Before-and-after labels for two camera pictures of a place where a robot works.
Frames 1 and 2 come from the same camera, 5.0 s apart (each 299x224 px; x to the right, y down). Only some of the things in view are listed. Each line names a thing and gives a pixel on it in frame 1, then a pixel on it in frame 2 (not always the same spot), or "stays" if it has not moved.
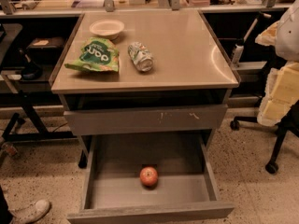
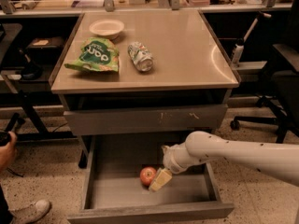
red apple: [149, 175] stays
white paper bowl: [106, 27] stays
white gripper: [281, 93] to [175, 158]
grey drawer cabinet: [139, 73] stays
